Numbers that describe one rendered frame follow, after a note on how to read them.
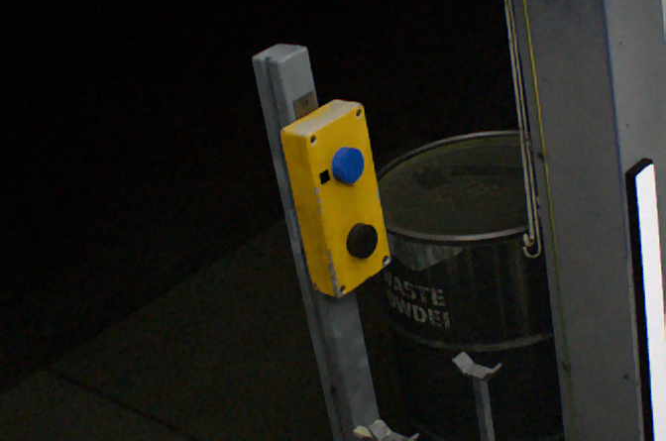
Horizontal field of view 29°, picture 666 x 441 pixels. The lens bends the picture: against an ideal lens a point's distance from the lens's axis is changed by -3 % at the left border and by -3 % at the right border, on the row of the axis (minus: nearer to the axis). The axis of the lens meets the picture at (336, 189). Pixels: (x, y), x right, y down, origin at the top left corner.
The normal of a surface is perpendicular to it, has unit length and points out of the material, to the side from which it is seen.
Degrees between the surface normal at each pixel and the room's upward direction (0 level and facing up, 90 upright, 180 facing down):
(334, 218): 90
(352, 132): 90
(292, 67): 90
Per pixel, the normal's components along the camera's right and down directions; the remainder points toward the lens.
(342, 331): 0.72, 0.17
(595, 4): -0.66, 0.42
